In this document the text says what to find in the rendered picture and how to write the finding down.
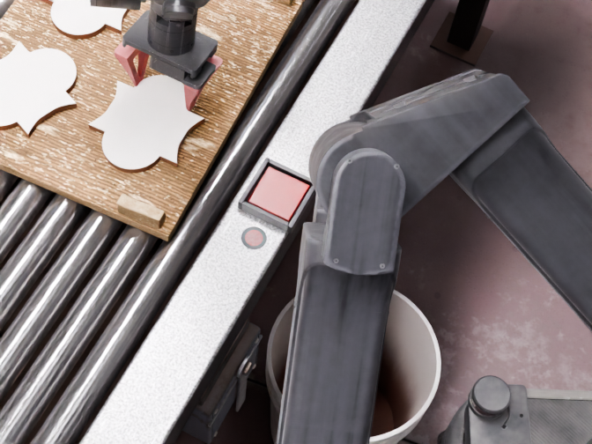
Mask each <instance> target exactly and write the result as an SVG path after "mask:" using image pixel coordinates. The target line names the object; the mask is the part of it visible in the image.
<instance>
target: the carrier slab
mask: <svg viewBox="0 0 592 444"><path fill-rule="evenodd" d="M302 3H303V2H302V1H301V0H292V5H287V4H283V3H281V2H279V1H277V0H210V2H209V3H207V4H206V5H205V6H204V7H201V8H198V11H197V21H196V31H198V32H199V33H202V34H205V35H207V36H209V37H211V38H212V39H215V40H217V41H218V48H217V52H216V53H215V54H214V55H215V56H218V57H220V58H221V59H222V60H223V62H222V64H221V65H220V67H219V68H218V69H217V71H216V72H215V73H214V74H213V76H212V77H211V79H210V80H209V81H208V82H207V84H206V85H205V86H204V88H203V90H202V91H201V93H200V95H199V97H198V99H197V101H196V104H195V105H194V106H193V108H192V109H191V110H190V111H189V112H191V113H193V114H195V115H199V116H201V117H203V118H204V123H203V124H201V125H199V126H198V127H196V128H195V129H193V130H192V131H191V132H190V133H189V134H188V135H187V137H186V138H185V140H184V142H183V143H182V145H181V147H180V150H179V153H178V162H177V166H173V165H171V164H168V163H166V162H165V161H163V160H160V161H159V162H158V163H157V164H156V165H155V166H153V167H152V168H150V169H148V170H146V171H143V172H141V173H125V172H122V171H120V170H117V169H116V168H114V167H113V166H111V165H110V164H109V163H108V162H107V160H106V158H105V156H104V152H103V149H102V138H103V136H104V135H103V134H101V133H99V132H97V131H95V130H93V129H89V125H88V124H89V123H91V122H93V121H95V120H96V119H98V118H99V117H101V116H102V115H103V114H105V113H106V111H107V109H108V108H109V106H110V105H111V103H112V102H113V100H114V99H115V95H116V90H117V80H118V81H120V82H122V83H124V84H126V85H129V86H132V87H135V86H134V84H133V82H132V81H131V79H130V76H129V74H128V73H127V71H126V70H125V69H124V68H123V67H122V65H121V64H120V63H119V61H118V60H117V59H116V57H115V49H116V48H117V47H118V46H119V45H120V44H121V43H122V37H123V35H124V34H125V33H126V32H127V31H128V30H129V29H130V28H131V27H132V26H133V24H134V23H135V22H136V21H137V20H138V19H139V18H140V17H141V16H142V14H143V13H144V12H145V11H148V10H150V4H151V1H148V0H146V2H145V3H141V7H140V11H139V10H129V12H128V14H127V15H126V17H125V18H124V20H123V22H122V34H118V33H115V32H113V31H111V30H108V29H106V28H105V30H104V31H103V32H101V33H100V34H98V35H96V36H94V37H92V38H89V39H83V40H77V39H72V38H69V37H66V36H64V35H62V34H61V33H59V32H58V31H57V30H56V29H55V27H54V25H53V22H52V18H51V7H52V5H50V4H47V3H44V2H42V1H40V0H15V1H14V2H13V4H12V5H11V7H10V8H9V10H8V11H7V12H6V13H5V14H4V16H3V17H2V18H1V20H0V60H1V59H3V58H5V57H6V56H7V55H9V54H10V52H11V51H12V50H13V49H14V48H15V47H16V45H17V44H18V42H19V41H20V42H21V44H22V45H23V46H24V47H25V48H26V49H27V50H28V51H29V52H33V51H34V50H37V49H42V48H53V49H57V50H60V51H62V52H64V53H65V54H67V55H68V56H69V57H70V58H71V59H72V60H73V62H74V63H75V65H76V69H77V74H78V78H77V83H76V84H75V86H74V88H73V89H72V91H71V92H70V93H69V95H70V97H71V98H72V99H73V100H74V101H75V102H76V103H77V106H78V108H72V109H67V110H63V111H60V112H57V113H55V114H53V115H51V116H50V117H49V118H48V119H46V120H44V121H43V122H41V123H40V124H39V125H38V126H37V128H36V129H35V130H34V132H33V134H32V135H31V136H30V138H29V137H28V136H27V135H26V134H25V133H24V131H23V130H22V129H21V128H20V127H19V126H17V127H15V128H12V129H6V130H0V169H2V170H4V171H5V172H8V173H10V174H14V175H16V176H18V177H19V178H22V179H24V180H26V181H29V182H31V183H34V184H36V185H38V186H41V187H43V188H45V189H48V190H50V191H52V192H55V193H56V194H58V195H61V196H64V197H67V198H69V199H70V200H72V201H75V202H77V203H79V204H83V205H84V206H87V207H89V208H91V209H94V210H96V211H98V212H101V213H103V214H105V215H108V216H109V217H111V218H115V219H117V220H120V221H122V222H123V223H125V224H128V225H130V226H134V227H135V228H137V229H140V230H142V231H144V232H147V233H149V234H151V235H154V236H156V237H158V238H161V239H162V240H164V241H170V240H171V238H172V236H173V234H174V232H175V230H176V228H177V227H178V225H179V224H180V222H181V220H182V218H183V216H184V214H185V213H186V211H187V209H188V207H189V206H190V204H191V202H192V201H193V199H194V197H195V195H196V193H197V191H198V190H199V189H200V187H201V185H202V183H203V182H204V179H205V177H206V176H207V174H208V173H209V171H210V170H211V167H212V165H213V163H214V162H215V160H216V158H217V156H218V155H219V153H220V151H221V150H222V148H223V146H224V144H225V143H226V140H227V139H228V138H229V136H230V134H231V132H232V131H233V128H234V126H235V125H236V123H237V121H238V120H239V119H240V117H241V114H242V113H243V111H244V109H245V107H246V105H247V104H248V102H249V100H250V99H251V97H252V95H253V93H254V92H255V89H256V87H257V86H258V85H259V83H260V81H261V80H262V78H263V75H264V74H265V72H266V70H267V69H268V68H269V66H270V63H271V62H272V60H273V58H274V56H275V55H276V53H277V51H278V49H279V48H280V46H281V44H282V42H283V41H284V39H285V36H286V35H287V34H288V32H289V30H290V29H291V27H292V24H293V23H294V21H295V19H296V18H297V17H298V15H299V13H300V11H301V9H302ZM121 194H125V195H127V196H129V197H131V198H133V199H136V200H138V201H139V202H142V203H145V204H149V205H151V206H154V207H156V208H158V209H161V210H163V211H164V212H165V214H166V218H165V223H164V224H163V226H162V227H161V228H160V229H157V228H154V227H151V226H147V225H145V224H142V223H141V222H139V221H137V220H135V219H133V218H129V217H127V216H124V215H122V214H121V213H119V212H118V210H117V201H118V200H119V198H120V196H121Z"/></svg>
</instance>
